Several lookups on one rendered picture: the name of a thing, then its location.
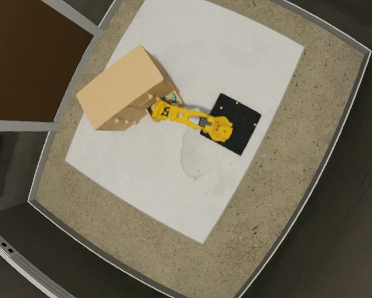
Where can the tan wooden chest of drawers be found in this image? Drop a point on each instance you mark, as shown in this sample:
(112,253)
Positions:
(119,85)

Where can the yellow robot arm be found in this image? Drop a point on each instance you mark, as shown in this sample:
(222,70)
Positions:
(205,122)

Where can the white eraser with green sleeve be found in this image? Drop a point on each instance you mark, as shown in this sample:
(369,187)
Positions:
(173,99)

